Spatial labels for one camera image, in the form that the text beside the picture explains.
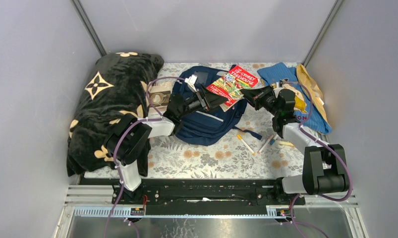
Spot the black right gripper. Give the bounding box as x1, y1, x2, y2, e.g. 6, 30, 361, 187
239, 85, 281, 117

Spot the red treehouse book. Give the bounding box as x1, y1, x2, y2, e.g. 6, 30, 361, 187
207, 65, 259, 112

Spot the navy blue backpack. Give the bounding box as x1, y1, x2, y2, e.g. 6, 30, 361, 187
175, 66, 262, 146

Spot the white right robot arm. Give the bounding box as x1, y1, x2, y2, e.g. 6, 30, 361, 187
241, 86, 353, 204

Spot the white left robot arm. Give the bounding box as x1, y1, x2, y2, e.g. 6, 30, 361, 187
104, 85, 228, 204

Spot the yellow snack bag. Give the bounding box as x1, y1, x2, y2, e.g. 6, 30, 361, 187
296, 64, 326, 117

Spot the yellow capped white marker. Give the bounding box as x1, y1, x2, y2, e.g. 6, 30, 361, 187
236, 134, 255, 155

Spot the blue capped white marker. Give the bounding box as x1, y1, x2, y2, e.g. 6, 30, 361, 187
269, 134, 279, 145

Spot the beige tape box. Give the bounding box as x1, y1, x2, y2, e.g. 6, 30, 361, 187
149, 82, 173, 109

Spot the orange capped white marker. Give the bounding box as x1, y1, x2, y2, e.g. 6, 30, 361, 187
257, 134, 274, 154

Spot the floral table mat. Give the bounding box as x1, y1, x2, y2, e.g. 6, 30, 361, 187
84, 62, 331, 179

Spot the blue pikachu cloth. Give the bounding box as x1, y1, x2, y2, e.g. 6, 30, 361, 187
257, 62, 333, 134

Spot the yellow highlighter pen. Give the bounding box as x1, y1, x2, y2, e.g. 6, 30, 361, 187
278, 141, 294, 147

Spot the black floral blanket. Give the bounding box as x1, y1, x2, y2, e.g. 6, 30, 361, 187
66, 52, 164, 177

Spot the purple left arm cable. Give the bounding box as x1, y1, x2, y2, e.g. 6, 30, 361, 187
103, 76, 189, 238

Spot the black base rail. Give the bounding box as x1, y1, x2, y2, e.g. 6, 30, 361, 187
112, 178, 295, 216

